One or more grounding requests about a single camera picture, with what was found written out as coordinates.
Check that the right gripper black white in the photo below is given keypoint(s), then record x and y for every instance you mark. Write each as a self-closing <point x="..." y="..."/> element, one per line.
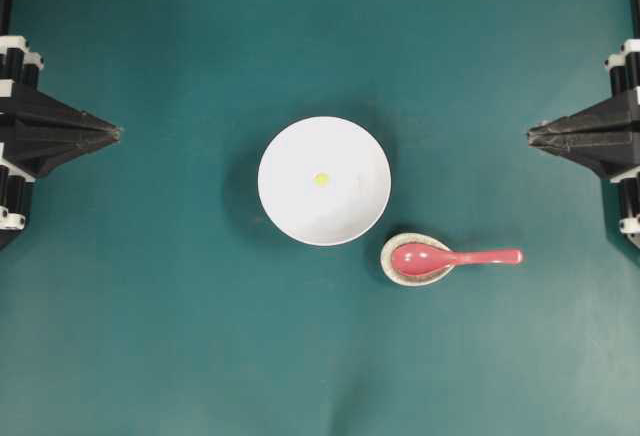
<point x="614" y="158"/>

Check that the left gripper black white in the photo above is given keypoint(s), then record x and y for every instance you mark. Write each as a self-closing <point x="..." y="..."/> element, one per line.
<point x="24" y="162"/>

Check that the pink ceramic spoon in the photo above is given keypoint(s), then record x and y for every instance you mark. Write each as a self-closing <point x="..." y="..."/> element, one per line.
<point x="419" y="259"/>

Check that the small speckled spoon rest dish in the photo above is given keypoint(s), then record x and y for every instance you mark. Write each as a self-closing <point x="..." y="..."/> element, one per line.
<point x="410" y="281"/>

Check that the white ceramic bowl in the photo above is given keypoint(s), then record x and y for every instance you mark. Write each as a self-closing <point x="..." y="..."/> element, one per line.
<point x="349" y="205"/>

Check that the yellow hexagonal prism block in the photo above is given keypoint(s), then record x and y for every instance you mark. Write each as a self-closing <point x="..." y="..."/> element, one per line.
<point x="321" y="179"/>

